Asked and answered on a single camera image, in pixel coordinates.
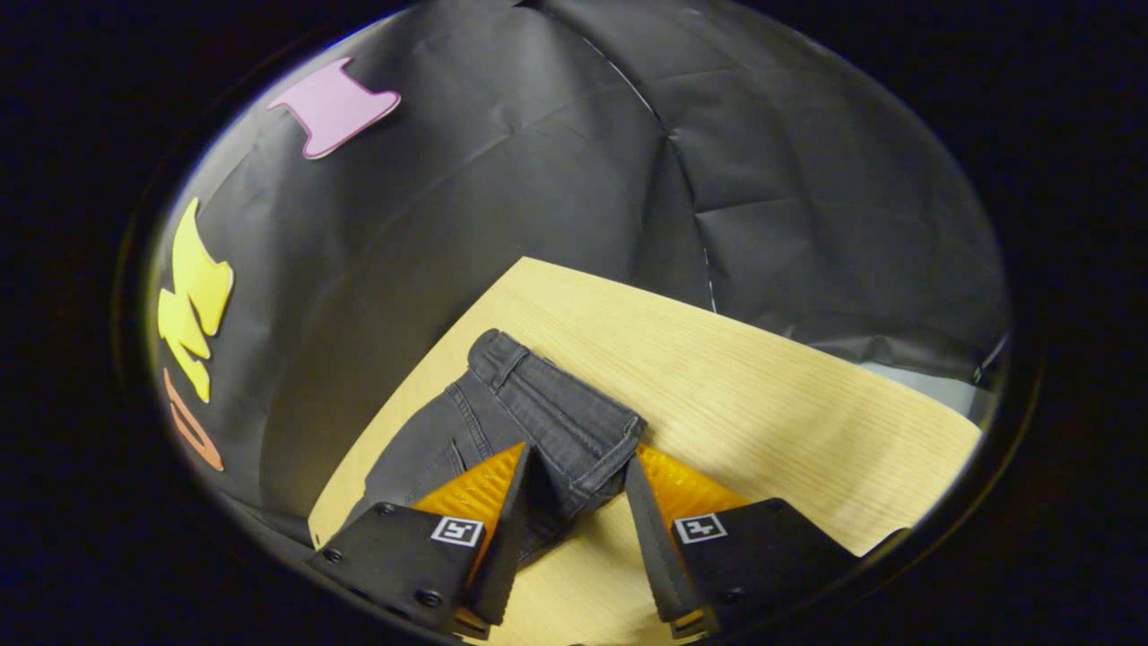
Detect dark grey jeans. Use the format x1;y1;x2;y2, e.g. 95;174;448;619
345;328;647;566

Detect black backdrop cloth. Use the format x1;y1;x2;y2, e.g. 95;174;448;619
148;0;1013;539

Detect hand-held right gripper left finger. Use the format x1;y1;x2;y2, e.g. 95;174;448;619
307;441;540;641

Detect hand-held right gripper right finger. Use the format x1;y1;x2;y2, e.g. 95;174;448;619
624;451;864;641

